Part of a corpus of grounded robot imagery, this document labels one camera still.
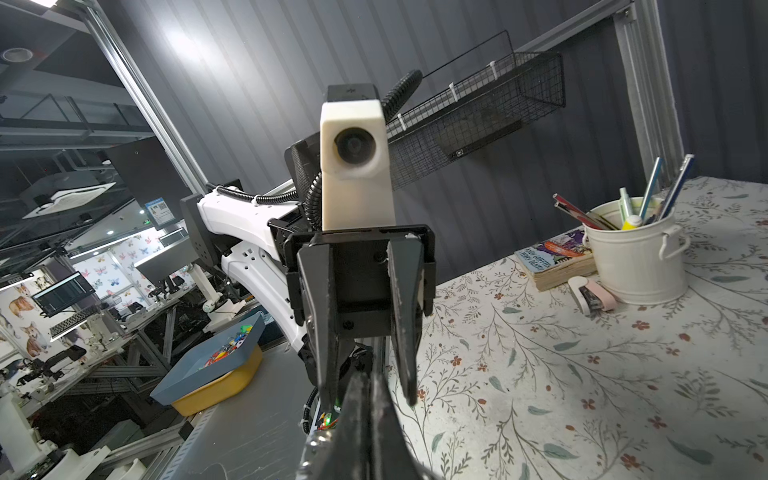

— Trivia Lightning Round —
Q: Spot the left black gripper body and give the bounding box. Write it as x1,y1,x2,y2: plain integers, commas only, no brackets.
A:
283,224,436,338

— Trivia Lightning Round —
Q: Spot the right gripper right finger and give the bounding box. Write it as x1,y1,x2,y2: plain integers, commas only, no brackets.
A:
369,373,423,480

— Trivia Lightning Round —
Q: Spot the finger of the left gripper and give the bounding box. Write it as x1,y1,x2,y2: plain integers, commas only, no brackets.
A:
387,233,424,406
298,244,341,410

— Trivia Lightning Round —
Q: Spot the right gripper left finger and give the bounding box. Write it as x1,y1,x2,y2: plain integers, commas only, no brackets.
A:
314,372,371,479

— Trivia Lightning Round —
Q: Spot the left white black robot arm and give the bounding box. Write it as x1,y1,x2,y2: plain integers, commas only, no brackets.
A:
181,135,436,405

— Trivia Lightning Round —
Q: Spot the blue yellow tray outside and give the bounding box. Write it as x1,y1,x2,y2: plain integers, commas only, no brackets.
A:
150,310,271,416

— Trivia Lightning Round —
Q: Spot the colourful paperback book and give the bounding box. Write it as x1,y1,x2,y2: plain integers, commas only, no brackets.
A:
515,226,597,291

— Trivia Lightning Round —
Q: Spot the white pen cup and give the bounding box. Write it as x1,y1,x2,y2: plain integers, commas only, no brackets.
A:
584,215,691,306

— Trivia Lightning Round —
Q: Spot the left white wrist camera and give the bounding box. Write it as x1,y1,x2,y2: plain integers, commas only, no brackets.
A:
319,84,396,231

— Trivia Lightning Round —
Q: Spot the black wire mesh basket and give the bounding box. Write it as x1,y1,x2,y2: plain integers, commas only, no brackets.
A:
382,31,566,190

